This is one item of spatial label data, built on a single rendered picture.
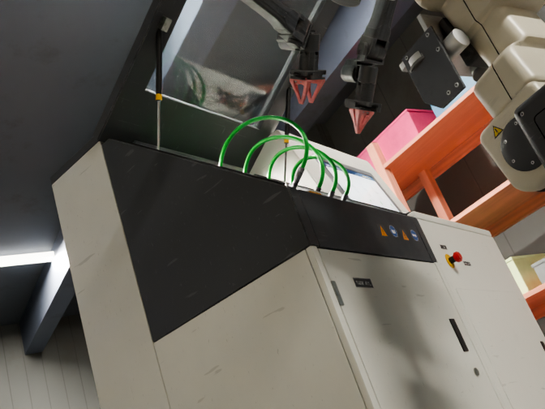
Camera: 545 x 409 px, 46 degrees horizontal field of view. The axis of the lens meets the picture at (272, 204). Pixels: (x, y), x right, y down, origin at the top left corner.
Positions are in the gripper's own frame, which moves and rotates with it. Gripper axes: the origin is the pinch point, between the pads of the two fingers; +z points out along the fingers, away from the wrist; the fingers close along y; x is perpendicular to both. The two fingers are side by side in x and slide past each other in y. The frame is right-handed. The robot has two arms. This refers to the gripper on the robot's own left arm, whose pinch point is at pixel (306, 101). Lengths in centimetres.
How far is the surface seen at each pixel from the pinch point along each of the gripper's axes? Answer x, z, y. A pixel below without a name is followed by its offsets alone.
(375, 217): 28.3, 29.9, 1.4
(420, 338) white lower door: 53, 54, 16
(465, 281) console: 42, 57, -37
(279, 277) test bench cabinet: 29, 35, 45
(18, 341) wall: -541, 360, -188
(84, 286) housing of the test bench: -43, 59, 51
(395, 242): 33.4, 36.8, -2.1
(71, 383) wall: -484, 406, -221
